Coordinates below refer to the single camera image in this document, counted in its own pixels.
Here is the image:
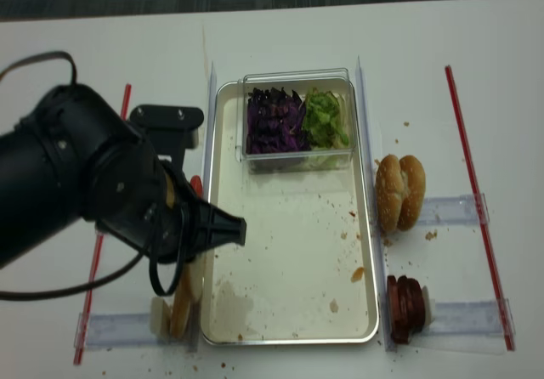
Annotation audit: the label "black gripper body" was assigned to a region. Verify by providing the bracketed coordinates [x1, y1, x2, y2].
[96, 161, 202, 264]

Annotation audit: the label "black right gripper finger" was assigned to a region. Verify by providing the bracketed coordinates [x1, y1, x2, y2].
[191, 200, 247, 255]

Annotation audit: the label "bun bottom half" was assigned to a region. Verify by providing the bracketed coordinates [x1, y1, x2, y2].
[184, 255, 206, 303]

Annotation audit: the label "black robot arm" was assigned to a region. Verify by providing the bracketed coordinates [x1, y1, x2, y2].
[1, 85, 247, 265]

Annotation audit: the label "red tomato slices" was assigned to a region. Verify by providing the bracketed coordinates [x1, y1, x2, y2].
[190, 175, 203, 198]

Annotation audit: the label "green lettuce shreds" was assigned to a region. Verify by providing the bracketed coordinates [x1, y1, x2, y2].
[303, 88, 349, 150]

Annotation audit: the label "brown meat patty slices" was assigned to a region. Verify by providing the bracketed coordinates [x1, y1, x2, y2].
[387, 275, 427, 344]

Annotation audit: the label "white left lower pusher block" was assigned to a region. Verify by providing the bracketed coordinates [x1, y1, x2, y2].
[150, 297, 171, 341]

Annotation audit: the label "white pusher block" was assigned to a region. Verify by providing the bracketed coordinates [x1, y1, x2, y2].
[150, 297, 171, 341]
[422, 286, 435, 327]

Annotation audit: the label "left bun top half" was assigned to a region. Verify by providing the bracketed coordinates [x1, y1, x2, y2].
[170, 267, 192, 339]

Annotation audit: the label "white metal tray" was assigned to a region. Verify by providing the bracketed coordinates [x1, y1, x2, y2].
[201, 82, 379, 346]

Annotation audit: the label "clear left long divider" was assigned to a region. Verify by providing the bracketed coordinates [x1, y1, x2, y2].
[202, 63, 217, 201]

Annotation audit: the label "clear long divider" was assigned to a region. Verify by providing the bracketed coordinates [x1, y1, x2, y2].
[202, 63, 217, 201]
[354, 56, 396, 353]

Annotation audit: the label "purple cabbage shreds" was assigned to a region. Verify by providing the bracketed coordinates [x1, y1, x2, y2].
[246, 88, 310, 155]

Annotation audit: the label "red left boundary strip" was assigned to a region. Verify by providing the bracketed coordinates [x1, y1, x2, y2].
[72, 82, 133, 365]

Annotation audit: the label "red boundary strip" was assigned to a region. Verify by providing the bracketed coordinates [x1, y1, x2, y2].
[445, 65, 516, 352]
[72, 82, 133, 365]

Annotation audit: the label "clear plastic salad container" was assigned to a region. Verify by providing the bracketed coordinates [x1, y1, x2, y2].
[237, 68, 355, 174]

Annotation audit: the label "right sesame bun left half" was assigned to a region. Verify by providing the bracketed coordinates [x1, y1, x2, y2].
[375, 155, 405, 233]

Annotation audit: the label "sesame bun half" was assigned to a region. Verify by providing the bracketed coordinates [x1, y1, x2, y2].
[375, 155, 405, 233]
[398, 156, 426, 231]

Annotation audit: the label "clear right long divider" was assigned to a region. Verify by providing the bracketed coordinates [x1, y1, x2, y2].
[354, 56, 396, 353]

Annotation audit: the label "white right pusher block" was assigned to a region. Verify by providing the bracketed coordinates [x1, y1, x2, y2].
[422, 286, 435, 327]

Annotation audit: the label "red right boundary strip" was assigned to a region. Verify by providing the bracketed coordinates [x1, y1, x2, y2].
[445, 65, 516, 352]

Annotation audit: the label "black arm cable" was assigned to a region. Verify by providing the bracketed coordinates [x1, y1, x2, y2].
[0, 50, 192, 302]

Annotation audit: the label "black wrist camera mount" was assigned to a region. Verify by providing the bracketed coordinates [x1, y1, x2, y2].
[129, 105, 204, 169]

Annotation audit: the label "clear lower left rail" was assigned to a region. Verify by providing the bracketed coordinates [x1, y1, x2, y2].
[74, 304, 201, 352]

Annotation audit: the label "clear rail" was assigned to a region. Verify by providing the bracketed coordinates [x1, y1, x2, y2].
[74, 304, 201, 352]
[422, 299, 516, 336]
[416, 194, 490, 226]

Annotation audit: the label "clear upper right rail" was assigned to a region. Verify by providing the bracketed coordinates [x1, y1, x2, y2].
[416, 194, 490, 226]

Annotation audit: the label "clear lower right rail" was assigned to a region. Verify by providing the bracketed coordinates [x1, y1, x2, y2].
[422, 299, 516, 336]

